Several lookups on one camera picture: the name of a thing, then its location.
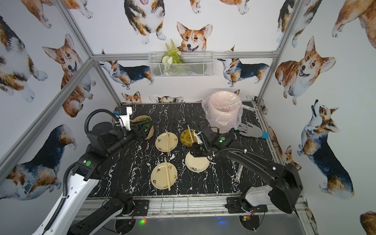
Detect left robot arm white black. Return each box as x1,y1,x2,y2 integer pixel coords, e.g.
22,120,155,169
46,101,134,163
34,107,153,235

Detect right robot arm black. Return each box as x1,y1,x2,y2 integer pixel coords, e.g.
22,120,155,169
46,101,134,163
191,122,303,213

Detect tan pot green plant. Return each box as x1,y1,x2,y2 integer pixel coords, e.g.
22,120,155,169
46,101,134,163
131,116,154,140

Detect cream plate upper left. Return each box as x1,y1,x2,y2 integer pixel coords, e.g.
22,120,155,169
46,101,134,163
155,132,178,152

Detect cream plate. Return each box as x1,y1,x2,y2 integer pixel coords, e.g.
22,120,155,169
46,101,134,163
155,132,178,152
150,163,177,190

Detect cream plate chipped right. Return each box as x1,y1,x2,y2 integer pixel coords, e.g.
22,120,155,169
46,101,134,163
185,152,210,173

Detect yellow patterned dark-rimmed plate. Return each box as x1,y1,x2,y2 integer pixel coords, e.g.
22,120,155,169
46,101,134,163
180,129,196,147

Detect white bin with plastic bag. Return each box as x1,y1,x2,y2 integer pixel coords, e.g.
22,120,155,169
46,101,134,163
201,91,243,134

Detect cream plate front left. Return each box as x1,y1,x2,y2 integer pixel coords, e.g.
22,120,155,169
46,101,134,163
150,163,177,190

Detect grey glove blue cuff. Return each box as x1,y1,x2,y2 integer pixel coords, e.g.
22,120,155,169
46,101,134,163
238,122,269,140

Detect clear wrapper scrap by bin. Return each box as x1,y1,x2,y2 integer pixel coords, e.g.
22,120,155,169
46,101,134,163
242,104,256,112

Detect green fern white flower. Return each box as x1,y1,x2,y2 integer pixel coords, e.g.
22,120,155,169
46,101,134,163
162,40,183,71

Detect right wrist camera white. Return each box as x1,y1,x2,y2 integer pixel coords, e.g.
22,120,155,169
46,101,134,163
193,132,203,145

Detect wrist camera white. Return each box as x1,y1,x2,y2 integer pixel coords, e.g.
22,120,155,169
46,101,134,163
193,132,203,145
113,106,133,131

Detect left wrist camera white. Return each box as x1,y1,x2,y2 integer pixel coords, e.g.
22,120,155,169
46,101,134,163
113,106,133,131

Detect aluminium front rail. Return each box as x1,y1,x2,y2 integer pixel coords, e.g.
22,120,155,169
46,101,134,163
76,192,312,219

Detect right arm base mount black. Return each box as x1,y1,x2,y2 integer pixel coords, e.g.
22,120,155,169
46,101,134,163
225,197,268,213

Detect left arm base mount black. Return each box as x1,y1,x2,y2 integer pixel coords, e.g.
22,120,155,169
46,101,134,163
116,199,150,217

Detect white wire wall basket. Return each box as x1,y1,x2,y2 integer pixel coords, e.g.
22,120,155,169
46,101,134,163
148,52,214,78

